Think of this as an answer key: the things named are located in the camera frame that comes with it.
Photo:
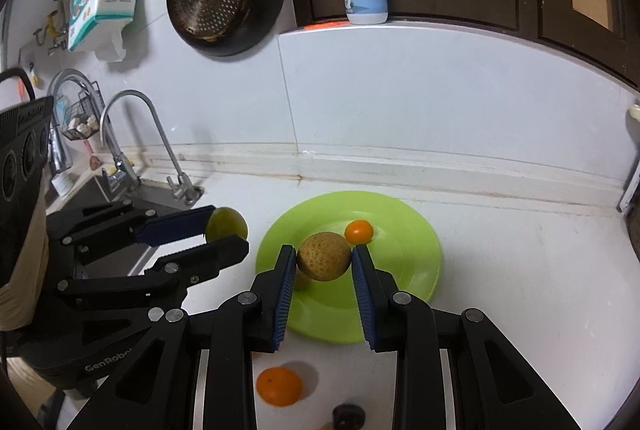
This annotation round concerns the person's left forearm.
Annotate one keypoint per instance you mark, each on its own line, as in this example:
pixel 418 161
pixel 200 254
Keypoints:
pixel 27 270

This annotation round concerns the small orange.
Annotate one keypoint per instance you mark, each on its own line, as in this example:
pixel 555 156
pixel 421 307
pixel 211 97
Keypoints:
pixel 359 231

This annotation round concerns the large chrome faucet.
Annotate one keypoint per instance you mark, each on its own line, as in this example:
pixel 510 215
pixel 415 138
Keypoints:
pixel 70 73

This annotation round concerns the large orange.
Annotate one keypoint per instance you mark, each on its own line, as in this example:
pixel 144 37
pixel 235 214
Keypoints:
pixel 279 386

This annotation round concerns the row of wall hooks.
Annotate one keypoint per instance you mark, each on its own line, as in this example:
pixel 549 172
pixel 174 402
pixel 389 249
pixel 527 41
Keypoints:
pixel 52 18

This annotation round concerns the green plate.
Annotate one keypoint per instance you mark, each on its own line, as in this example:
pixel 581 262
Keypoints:
pixel 400 230

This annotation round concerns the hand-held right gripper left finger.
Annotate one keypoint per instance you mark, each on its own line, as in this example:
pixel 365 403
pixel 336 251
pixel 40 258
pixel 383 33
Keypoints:
pixel 285 295

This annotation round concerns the dark mangosteen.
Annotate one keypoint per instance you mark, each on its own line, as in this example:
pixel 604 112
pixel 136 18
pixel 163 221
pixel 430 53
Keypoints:
pixel 348 416

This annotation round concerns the steel sink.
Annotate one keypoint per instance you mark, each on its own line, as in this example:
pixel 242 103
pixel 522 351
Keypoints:
pixel 100 190

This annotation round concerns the green tomato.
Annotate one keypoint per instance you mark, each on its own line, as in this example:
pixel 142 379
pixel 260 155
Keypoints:
pixel 230 220

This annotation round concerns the red sticker strip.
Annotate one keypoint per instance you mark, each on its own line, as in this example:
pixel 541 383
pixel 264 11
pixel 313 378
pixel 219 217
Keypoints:
pixel 322 26

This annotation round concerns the thin gooseneck faucet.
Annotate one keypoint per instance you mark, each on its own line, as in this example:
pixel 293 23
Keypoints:
pixel 150 110

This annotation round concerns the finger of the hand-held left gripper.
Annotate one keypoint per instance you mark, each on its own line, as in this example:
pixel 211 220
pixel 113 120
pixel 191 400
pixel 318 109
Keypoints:
pixel 175 225
pixel 210 257

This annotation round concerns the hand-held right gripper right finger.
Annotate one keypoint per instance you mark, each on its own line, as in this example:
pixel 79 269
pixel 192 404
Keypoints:
pixel 362 300

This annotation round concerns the tan lychee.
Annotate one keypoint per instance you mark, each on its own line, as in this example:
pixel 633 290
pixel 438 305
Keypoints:
pixel 324 257

